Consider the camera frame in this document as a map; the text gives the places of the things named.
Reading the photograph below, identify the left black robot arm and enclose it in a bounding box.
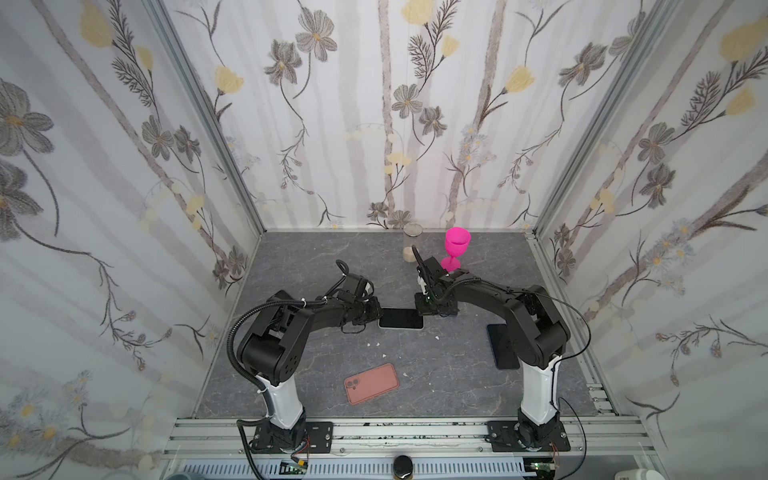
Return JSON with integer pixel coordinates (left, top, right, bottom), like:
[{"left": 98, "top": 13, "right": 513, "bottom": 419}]
[{"left": 226, "top": 274, "right": 383, "bottom": 451}]

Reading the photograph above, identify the salmon pink phone case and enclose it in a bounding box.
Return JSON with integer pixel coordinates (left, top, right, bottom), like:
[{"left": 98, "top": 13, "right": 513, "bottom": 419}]
[{"left": 344, "top": 363, "right": 400, "bottom": 405}]

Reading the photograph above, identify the black phone at right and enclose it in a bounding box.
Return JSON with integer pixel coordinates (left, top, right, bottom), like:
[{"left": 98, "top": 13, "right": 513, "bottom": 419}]
[{"left": 486, "top": 324, "right": 520, "bottom": 370}]

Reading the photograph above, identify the light blue phone case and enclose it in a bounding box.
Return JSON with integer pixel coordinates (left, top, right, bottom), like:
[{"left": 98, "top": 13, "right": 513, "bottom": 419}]
[{"left": 378, "top": 307, "right": 425, "bottom": 331}]

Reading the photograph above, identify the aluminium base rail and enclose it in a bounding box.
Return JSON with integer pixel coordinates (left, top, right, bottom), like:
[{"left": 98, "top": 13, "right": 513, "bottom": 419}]
[{"left": 160, "top": 416, "right": 665, "bottom": 479}]

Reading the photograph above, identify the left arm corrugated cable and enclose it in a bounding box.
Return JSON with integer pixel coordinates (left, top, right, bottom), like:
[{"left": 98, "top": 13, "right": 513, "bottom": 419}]
[{"left": 226, "top": 299, "right": 313, "bottom": 391}]

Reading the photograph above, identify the pink plastic goblet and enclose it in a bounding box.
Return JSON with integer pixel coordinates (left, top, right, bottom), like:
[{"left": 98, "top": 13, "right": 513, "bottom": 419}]
[{"left": 441, "top": 227, "right": 471, "bottom": 272}]

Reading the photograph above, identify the black round knob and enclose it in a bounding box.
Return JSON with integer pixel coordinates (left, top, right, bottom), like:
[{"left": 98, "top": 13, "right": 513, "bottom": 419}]
[{"left": 392, "top": 455, "right": 414, "bottom": 480}]

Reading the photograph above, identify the clear jar with grains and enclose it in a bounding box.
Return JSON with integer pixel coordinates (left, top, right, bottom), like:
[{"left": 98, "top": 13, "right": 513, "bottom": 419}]
[{"left": 402, "top": 222, "right": 423, "bottom": 263}]

